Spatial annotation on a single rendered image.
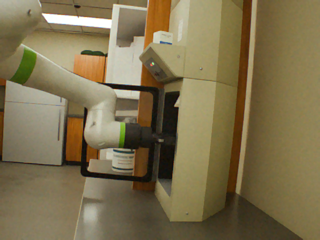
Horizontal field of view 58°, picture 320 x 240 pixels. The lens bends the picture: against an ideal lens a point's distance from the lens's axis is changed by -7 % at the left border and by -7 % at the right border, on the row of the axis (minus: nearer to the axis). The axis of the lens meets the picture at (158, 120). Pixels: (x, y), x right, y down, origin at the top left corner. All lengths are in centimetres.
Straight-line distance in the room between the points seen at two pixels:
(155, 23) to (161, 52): 42
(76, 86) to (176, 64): 33
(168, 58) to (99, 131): 33
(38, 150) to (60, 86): 505
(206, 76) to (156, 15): 48
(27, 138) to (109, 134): 505
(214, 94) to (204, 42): 17
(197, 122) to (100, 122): 32
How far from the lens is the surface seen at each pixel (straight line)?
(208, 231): 101
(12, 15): 78
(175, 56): 99
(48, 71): 98
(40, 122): 597
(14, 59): 93
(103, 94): 109
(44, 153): 602
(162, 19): 139
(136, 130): 106
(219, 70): 103
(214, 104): 101
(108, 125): 106
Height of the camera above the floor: 132
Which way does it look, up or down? 3 degrees down
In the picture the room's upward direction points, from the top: 5 degrees clockwise
